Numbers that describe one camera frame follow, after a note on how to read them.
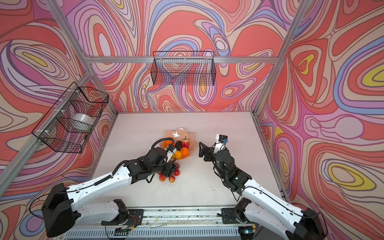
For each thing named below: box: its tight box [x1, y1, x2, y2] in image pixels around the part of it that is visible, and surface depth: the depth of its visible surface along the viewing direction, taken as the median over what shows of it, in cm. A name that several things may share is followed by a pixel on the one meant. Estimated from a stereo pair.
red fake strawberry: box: [182, 136, 190, 148], surface depth 98 cm
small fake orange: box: [180, 147, 189, 156], surface depth 94 cm
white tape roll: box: [71, 113, 95, 132], surface depth 74 cm
